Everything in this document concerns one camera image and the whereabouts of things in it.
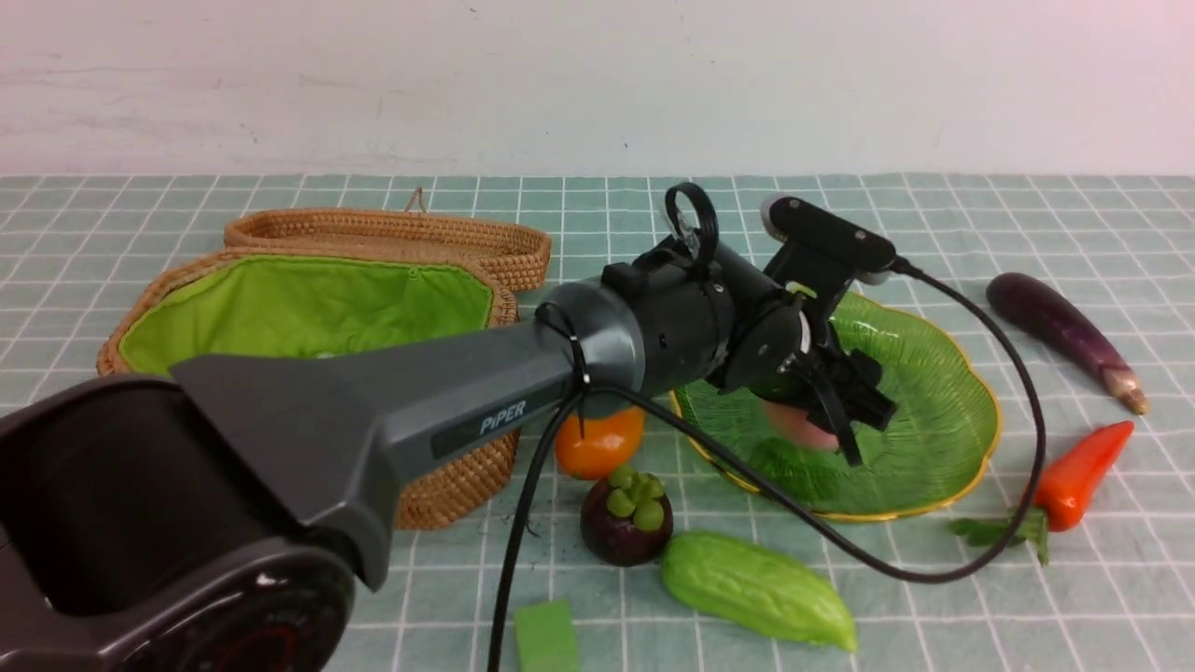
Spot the red orange chili pepper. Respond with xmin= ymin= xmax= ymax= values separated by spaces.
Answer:
xmin=948 ymin=420 xmax=1135 ymax=567

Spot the dark purple mangosteen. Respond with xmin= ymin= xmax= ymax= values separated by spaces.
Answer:
xmin=580 ymin=465 xmax=674 ymax=568

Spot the woven rattan basket lid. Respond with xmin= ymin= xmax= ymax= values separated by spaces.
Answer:
xmin=223 ymin=189 xmax=552 ymax=292

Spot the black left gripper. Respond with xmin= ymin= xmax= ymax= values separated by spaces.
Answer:
xmin=710 ymin=282 xmax=897 ymax=468

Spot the teal checkered tablecloth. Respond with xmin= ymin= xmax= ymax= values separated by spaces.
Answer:
xmin=1 ymin=175 xmax=1194 ymax=671

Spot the green bitter gourd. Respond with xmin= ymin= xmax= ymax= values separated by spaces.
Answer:
xmin=660 ymin=530 xmax=858 ymax=653

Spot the green glass leaf plate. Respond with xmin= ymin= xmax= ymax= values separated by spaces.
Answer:
xmin=672 ymin=293 xmax=1003 ymax=523

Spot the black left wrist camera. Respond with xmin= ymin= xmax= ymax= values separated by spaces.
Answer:
xmin=760 ymin=195 xmax=899 ymax=301

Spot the pink peach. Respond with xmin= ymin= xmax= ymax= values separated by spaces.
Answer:
xmin=760 ymin=401 xmax=839 ymax=454

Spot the purple eggplant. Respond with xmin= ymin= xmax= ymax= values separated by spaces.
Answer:
xmin=986 ymin=271 xmax=1150 ymax=416

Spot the woven rattan basket green lining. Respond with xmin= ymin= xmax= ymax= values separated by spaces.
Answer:
xmin=94 ymin=248 xmax=519 ymax=375

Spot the green foam cube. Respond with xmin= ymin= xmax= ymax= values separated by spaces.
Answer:
xmin=513 ymin=599 xmax=581 ymax=672

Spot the orange yellow mango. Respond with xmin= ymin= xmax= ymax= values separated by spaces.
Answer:
xmin=554 ymin=407 xmax=646 ymax=481

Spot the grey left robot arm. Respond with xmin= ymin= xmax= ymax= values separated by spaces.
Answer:
xmin=1 ymin=182 xmax=899 ymax=671

